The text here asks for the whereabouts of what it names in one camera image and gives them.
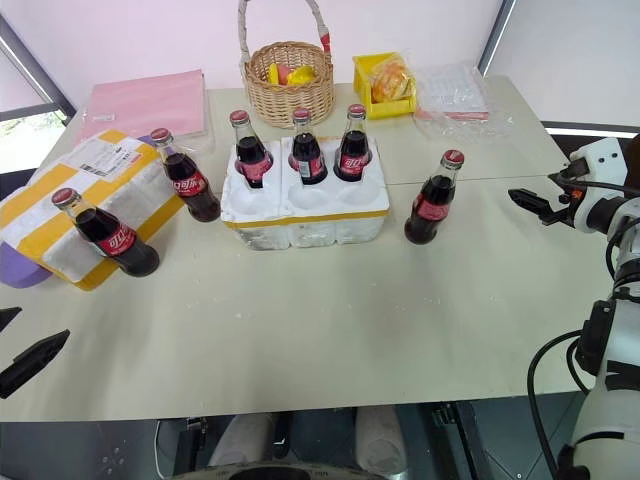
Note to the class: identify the pink paper stack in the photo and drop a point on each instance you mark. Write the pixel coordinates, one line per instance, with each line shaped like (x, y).
(150, 102)

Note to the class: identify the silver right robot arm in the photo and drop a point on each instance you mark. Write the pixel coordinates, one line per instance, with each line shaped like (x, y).
(607, 425)

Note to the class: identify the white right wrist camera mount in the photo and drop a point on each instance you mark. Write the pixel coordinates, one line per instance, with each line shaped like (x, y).
(605, 160)

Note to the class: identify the white foam bottle tray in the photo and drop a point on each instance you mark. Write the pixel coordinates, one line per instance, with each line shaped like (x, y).
(310, 220)

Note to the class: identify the pink snack packet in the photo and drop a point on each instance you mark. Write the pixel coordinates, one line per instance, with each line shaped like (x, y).
(284, 72)

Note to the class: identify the white parcel with yellow tape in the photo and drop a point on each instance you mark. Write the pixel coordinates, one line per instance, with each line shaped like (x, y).
(125, 175)

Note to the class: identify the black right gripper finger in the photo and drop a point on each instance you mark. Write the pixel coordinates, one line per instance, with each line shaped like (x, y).
(565, 176)
(530, 200)

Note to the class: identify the bagged orange bread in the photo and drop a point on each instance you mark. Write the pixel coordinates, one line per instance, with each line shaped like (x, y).
(392, 82)

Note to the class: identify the yellow plastic bin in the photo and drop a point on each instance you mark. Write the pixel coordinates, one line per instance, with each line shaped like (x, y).
(395, 109)

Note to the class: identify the purple object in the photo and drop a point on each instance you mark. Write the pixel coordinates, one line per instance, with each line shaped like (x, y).
(17, 270)

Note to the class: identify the yellow snack packet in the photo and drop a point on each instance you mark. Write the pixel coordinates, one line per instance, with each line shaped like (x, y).
(302, 75)

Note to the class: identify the clear plastic bag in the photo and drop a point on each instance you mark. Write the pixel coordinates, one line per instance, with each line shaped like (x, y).
(452, 92)

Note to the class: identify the black table frame bracket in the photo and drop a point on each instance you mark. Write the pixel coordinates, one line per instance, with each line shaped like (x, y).
(457, 440)
(196, 442)

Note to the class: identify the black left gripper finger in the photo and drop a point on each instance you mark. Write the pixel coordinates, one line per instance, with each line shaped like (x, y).
(7, 316)
(35, 360)

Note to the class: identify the black window frame bar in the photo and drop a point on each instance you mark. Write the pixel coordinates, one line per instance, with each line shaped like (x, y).
(35, 65)
(495, 35)

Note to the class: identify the grey rounded robot leg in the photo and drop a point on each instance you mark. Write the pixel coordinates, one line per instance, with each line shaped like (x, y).
(381, 440)
(242, 440)

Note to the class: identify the glass cola bottle red label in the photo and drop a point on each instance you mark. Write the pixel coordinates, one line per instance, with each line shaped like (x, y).
(250, 155)
(307, 157)
(117, 242)
(352, 157)
(429, 205)
(189, 187)

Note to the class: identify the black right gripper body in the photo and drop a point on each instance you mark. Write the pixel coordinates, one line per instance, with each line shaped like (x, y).
(565, 205)

